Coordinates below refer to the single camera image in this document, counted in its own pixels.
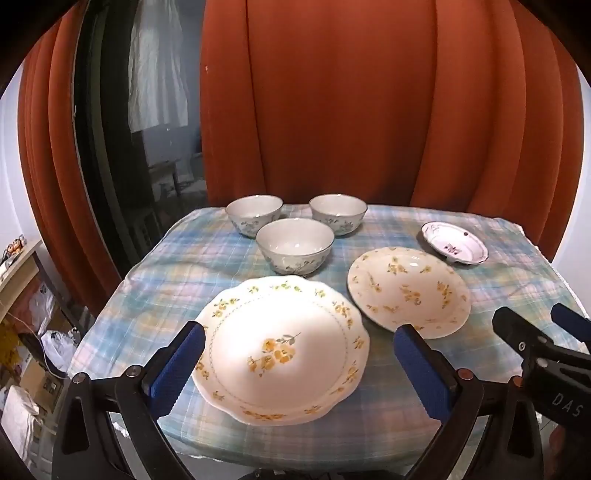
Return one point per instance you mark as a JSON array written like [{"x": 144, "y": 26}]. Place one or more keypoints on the white plastic bag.
[{"x": 57, "y": 347}]

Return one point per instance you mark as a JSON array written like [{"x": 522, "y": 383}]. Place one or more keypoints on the small red print plate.
[{"x": 455, "y": 240}]

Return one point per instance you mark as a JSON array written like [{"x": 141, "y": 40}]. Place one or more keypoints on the scalloped yellow flower plate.
[{"x": 286, "y": 318}]

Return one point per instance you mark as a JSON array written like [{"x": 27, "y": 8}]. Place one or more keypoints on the wooden shelf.
[{"x": 21, "y": 272}]

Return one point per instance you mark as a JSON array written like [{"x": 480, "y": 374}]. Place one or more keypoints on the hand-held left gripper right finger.
[{"x": 420, "y": 369}]

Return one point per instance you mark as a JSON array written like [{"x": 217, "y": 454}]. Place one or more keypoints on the plaid tablecloth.
[{"x": 184, "y": 258}]

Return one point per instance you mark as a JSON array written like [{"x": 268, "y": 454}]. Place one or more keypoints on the white floral ceramic bowl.
[
  {"x": 247, "y": 220},
  {"x": 344, "y": 220},
  {"x": 295, "y": 251}
]

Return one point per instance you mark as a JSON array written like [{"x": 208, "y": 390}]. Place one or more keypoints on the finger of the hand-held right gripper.
[
  {"x": 572, "y": 323},
  {"x": 521, "y": 334}
]

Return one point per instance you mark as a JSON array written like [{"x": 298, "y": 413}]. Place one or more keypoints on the round yellow flower plate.
[{"x": 406, "y": 277}]

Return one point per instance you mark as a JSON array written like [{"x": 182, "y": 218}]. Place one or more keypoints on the dark glass window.
[{"x": 115, "y": 152}]

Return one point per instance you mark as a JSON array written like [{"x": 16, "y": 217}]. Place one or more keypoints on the narrow orange curtain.
[{"x": 55, "y": 152}]

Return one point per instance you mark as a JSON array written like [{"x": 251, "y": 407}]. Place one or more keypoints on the wide orange curtain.
[{"x": 369, "y": 92}]

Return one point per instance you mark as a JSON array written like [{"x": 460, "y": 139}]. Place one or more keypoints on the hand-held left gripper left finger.
[{"x": 180, "y": 369}]

